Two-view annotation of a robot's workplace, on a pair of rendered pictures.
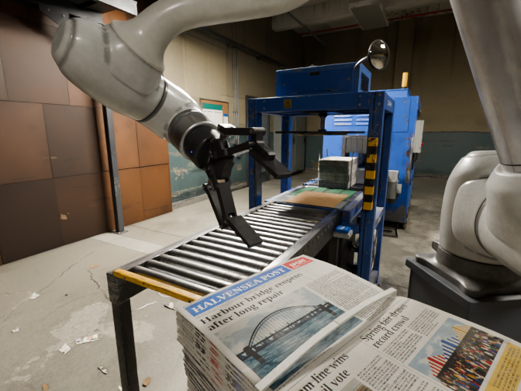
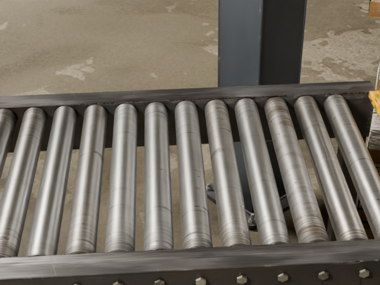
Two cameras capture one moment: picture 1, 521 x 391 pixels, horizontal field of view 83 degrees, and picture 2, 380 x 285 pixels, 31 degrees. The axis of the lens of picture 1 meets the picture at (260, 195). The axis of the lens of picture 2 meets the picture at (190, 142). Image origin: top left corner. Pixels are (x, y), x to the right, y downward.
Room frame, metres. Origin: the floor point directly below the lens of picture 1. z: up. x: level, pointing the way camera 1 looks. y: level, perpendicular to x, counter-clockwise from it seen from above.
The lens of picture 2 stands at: (1.77, 1.01, 1.58)
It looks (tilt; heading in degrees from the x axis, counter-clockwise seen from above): 36 degrees down; 239
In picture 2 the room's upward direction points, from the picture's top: 1 degrees counter-clockwise
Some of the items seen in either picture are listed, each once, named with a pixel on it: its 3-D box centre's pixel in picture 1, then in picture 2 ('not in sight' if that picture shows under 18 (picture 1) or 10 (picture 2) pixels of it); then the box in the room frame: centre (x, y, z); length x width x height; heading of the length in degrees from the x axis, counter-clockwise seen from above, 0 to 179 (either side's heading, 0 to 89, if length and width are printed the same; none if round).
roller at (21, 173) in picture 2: (264, 232); (20, 181); (1.52, -0.02, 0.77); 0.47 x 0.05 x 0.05; 61
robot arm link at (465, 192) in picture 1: (490, 202); not in sight; (0.59, -0.48, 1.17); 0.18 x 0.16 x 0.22; 173
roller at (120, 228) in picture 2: (246, 243); (122, 176); (1.35, 0.07, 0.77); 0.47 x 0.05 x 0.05; 61
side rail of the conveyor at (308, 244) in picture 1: (303, 251); (71, 121); (1.33, -0.21, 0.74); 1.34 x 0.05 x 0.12; 151
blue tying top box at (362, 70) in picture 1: (324, 85); not in sight; (2.35, -0.48, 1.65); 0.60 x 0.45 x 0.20; 61
